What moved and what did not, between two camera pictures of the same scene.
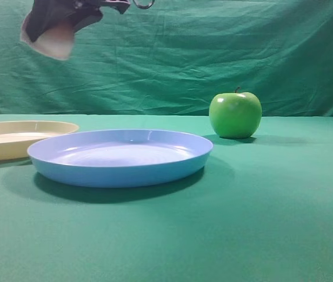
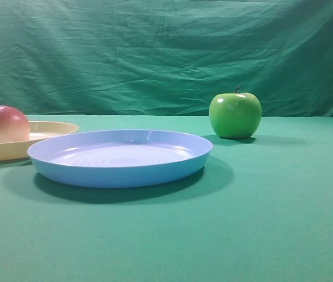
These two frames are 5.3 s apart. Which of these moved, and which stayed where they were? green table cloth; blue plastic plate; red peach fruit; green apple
Moved: red peach fruit
Stayed: green table cloth; blue plastic plate; green apple
